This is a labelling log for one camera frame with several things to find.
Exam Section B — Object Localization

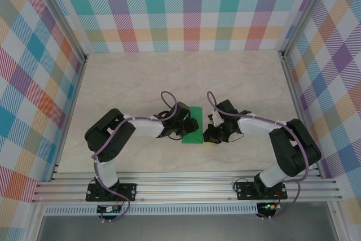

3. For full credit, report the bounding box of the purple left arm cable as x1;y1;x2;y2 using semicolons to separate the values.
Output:
92;90;188;224

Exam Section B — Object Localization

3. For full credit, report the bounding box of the thin black right gripper wire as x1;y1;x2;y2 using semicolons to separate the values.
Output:
227;132;245;143

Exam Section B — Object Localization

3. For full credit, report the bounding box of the controller circuit board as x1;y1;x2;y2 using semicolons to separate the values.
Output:
96;204;122;214
261;203;283;211

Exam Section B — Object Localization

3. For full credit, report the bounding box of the left controller circuit board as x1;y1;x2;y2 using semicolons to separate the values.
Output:
96;204;122;214

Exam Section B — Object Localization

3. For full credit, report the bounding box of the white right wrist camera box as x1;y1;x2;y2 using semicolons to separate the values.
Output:
207;111;223;126

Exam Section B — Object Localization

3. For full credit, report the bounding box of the perforated metal cable tray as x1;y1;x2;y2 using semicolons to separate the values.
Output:
42;206;259;216

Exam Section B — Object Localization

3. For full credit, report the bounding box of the green cloth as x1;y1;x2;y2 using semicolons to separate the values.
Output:
181;106;204;144

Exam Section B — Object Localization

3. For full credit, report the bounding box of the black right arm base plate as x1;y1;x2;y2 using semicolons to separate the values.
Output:
236;182;288;201

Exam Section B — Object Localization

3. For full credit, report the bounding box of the aluminium side rail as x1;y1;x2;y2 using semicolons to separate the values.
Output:
279;51;324;178
49;54;89;182

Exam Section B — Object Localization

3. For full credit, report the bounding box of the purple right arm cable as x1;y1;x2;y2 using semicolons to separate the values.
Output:
206;90;310;221

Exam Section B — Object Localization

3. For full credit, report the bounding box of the aluminium frame post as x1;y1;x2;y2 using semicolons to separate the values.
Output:
28;0;88;64
278;0;336;60

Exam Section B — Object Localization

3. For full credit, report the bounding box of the aluminium mounting rail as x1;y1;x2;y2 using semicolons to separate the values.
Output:
30;170;344;204

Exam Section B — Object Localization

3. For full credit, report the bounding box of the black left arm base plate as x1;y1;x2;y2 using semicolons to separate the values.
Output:
86;183;138;202

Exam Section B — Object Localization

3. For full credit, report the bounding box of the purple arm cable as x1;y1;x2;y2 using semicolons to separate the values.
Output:
92;90;188;224
206;90;310;221

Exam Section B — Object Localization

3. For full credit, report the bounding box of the right controller circuit board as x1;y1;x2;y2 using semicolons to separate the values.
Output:
261;203;283;211

